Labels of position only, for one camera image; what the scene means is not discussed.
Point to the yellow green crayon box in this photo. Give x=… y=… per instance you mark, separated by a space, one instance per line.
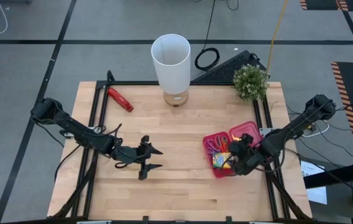
x=220 y=160

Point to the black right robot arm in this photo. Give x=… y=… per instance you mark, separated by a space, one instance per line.
x=297 y=124

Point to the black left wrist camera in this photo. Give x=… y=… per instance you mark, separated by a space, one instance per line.
x=129 y=155

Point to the pink plastic container box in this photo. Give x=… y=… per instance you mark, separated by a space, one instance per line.
x=208 y=163

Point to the pink plastic container lid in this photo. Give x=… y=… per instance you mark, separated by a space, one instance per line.
x=246 y=127

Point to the white paper sheet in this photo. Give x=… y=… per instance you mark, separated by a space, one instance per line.
x=314 y=193

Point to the black aluminium table frame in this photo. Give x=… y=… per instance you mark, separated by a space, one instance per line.
x=133 y=83

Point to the red stapler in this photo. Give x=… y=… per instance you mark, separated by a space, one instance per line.
x=120 y=99

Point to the black stand beam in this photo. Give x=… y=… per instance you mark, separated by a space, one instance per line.
x=335 y=175

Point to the black keyboard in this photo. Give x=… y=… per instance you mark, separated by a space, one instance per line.
x=226 y=70

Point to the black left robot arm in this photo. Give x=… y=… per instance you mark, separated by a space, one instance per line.
x=71 y=126

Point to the small hazard-striped black mat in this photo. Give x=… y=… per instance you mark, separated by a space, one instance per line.
x=319 y=4

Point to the green artificial potted plant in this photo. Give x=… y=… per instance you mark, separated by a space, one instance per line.
x=251 y=82

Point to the white table lamp wooden base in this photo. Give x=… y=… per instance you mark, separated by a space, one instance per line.
x=170 y=71

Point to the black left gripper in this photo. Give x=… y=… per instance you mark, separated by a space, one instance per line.
x=143 y=141

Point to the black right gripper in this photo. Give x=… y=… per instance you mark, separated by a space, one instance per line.
x=246 y=158

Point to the yellow tape tag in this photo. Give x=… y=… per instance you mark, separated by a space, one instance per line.
x=236 y=138

